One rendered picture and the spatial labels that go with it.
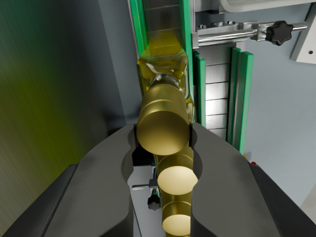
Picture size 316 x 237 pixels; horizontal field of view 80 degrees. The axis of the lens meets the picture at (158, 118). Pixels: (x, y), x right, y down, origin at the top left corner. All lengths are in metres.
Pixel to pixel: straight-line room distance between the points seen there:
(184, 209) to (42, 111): 0.16
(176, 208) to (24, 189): 0.13
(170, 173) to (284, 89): 0.53
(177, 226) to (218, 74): 0.31
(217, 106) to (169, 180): 0.31
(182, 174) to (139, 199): 0.48
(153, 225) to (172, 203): 0.53
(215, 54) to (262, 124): 0.34
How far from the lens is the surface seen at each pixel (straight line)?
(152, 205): 0.44
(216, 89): 0.43
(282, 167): 0.82
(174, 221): 0.21
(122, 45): 0.54
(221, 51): 0.42
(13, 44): 0.21
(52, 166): 0.22
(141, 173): 0.56
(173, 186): 0.17
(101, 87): 0.45
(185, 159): 0.16
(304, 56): 0.61
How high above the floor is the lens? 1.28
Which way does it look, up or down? 62 degrees down
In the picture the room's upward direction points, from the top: 175 degrees counter-clockwise
